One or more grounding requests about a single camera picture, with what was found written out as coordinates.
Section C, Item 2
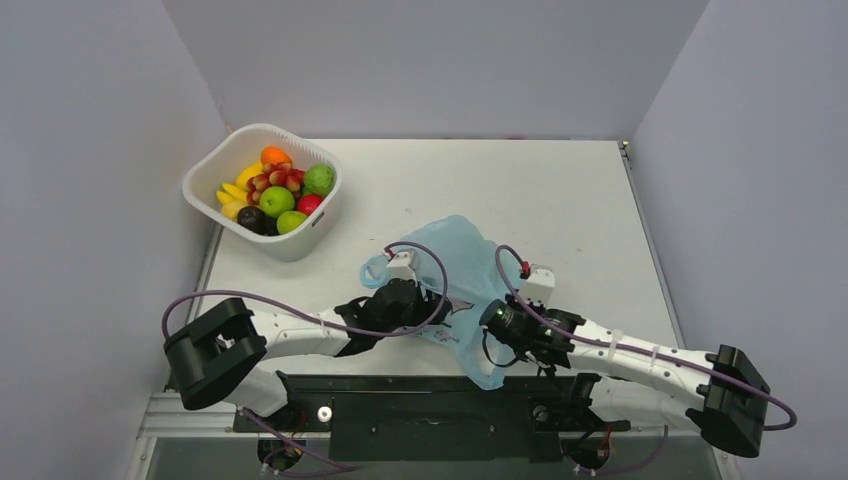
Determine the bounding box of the light blue plastic bag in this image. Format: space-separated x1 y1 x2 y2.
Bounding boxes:
401 215 515 391

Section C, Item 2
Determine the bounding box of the dark purple fake plum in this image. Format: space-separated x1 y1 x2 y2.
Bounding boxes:
236 206 266 235

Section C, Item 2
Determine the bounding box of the red fake fruit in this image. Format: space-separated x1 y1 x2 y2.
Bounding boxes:
246 162 305 206

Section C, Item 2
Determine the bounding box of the orange fake orange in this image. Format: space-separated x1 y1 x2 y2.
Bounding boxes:
260 146 292 165

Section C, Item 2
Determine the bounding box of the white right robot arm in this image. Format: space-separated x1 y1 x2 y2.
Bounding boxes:
479 300 771 458

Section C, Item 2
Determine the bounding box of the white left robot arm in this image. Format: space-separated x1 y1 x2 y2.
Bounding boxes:
163 279 451 430

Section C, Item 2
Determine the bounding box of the red fake apple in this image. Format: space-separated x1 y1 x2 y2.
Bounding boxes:
296 194 324 216

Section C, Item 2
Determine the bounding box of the light green fake apple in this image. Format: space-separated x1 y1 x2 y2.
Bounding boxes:
276 210 308 235

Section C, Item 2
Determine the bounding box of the yellow fake pear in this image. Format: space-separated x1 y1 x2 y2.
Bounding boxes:
220 200 248 222

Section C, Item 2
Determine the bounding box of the yellow fake mango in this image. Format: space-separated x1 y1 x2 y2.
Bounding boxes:
235 162 264 191

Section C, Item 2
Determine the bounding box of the yellow fake banana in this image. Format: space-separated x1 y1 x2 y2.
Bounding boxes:
216 183 248 206

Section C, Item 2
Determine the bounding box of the white plastic basket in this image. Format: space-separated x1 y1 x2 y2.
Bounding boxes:
182 123 343 262

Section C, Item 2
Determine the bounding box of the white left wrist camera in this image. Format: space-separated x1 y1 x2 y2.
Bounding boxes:
385 250 418 282

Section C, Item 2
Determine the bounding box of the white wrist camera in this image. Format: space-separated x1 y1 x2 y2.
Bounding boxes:
385 250 418 282
518 262 556 308

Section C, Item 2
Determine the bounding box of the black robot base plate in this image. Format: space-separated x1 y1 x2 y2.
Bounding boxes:
264 374 631 463

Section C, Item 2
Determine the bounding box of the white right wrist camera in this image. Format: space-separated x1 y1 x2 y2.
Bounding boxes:
518 262 556 308

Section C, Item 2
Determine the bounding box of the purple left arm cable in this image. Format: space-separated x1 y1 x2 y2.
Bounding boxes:
162 241 450 478

